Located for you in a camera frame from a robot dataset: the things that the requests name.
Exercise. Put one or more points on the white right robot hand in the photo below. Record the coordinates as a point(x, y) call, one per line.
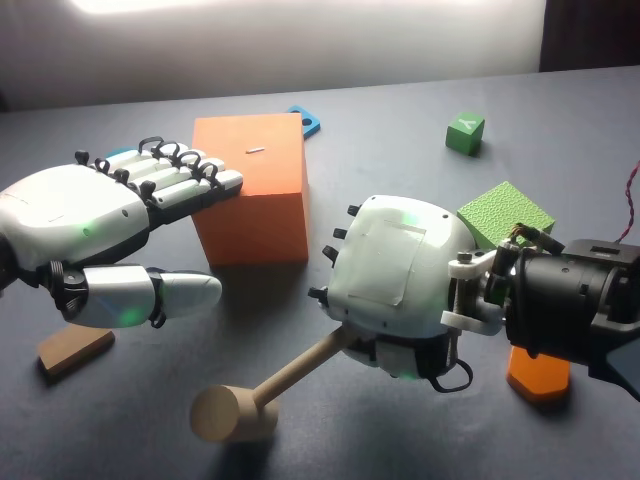
point(395, 270)

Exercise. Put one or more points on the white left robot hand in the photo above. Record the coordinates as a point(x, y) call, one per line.
point(65, 210)

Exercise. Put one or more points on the large orange cube block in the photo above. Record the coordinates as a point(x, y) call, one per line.
point(260, 225)

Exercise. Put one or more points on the tan wooden triangle block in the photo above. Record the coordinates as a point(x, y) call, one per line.
point(70, 350)

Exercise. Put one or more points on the blue piece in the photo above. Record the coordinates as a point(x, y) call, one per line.
point(310, 125)

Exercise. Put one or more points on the orange hexagon block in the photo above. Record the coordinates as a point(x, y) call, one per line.
point(535, 382)

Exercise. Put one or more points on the small metal nail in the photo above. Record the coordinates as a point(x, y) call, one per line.
point(254, 149)

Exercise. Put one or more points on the large green textured cube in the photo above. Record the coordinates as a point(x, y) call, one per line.
point(505, 210)

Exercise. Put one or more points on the small green letter cube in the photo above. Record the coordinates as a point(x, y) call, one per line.
point(462, 137)

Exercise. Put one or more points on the grey table cloth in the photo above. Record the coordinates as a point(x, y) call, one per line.
point(400, 440)

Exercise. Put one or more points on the dark curtain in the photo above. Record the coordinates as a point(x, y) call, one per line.
point(590, 35)

